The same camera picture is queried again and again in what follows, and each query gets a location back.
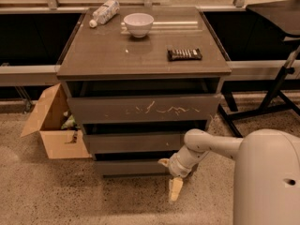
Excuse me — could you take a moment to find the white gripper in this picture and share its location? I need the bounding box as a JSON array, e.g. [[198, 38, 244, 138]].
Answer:
[[158, 153, 195, 203]]

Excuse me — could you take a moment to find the grey bottom drawer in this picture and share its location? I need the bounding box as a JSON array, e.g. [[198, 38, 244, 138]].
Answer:
[[95, 159, 168, 176]]

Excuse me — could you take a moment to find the grey drawer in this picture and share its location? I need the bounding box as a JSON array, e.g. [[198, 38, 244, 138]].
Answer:
[[95, 159, 168, 176], [83, 132, 184, 154], [67, 95, 221, 124]]

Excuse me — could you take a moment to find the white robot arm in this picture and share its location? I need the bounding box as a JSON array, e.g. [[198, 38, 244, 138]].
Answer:
[[158, 128, 300, 225]]

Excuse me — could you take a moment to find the grey top drawer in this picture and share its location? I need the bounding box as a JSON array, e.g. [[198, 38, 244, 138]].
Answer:
[[67, 95, 221, 124]]

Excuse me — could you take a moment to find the grey middle drawer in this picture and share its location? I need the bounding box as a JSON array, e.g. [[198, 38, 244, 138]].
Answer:
[[83, 132, 184, 154]]

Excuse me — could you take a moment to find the dark grey drawer cabinet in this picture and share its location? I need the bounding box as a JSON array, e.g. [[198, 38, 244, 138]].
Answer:
[[56, 6, 233, 179]]

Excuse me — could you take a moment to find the open cardboard box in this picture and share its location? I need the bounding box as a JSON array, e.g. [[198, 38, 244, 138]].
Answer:
[[21, 83, 90, 159]]

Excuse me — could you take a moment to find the green trash in box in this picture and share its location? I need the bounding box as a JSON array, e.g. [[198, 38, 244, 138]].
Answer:
[[61, 111, 77, 129]]

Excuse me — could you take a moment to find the dark chocolate bar wrapper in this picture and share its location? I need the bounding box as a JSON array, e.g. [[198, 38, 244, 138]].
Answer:
[[167, 49, 203, 61]]

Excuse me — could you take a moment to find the white ceramic bowl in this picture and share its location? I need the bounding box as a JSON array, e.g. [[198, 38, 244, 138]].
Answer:
[[124, 13, 154, 38]]

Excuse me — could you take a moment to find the clear plastic water bottle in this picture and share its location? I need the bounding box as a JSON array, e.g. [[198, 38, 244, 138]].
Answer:
[[89, 0, 120, 28]]

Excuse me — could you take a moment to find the black rolling stand table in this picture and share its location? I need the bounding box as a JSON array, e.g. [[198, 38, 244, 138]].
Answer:
[[217, 0, 300, 139]]

